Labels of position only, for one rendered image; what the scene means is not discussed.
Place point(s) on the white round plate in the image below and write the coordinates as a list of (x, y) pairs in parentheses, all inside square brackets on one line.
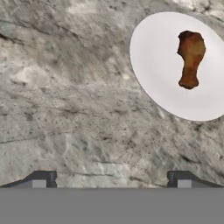
[(157, 67)]

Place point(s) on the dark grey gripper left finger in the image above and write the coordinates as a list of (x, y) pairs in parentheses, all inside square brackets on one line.
[(43, 176)]

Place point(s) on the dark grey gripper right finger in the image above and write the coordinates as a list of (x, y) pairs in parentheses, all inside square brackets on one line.
[(179, 176)]

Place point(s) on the brown chicken drumstick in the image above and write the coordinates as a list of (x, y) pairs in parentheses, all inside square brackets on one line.
[(191, 55)]

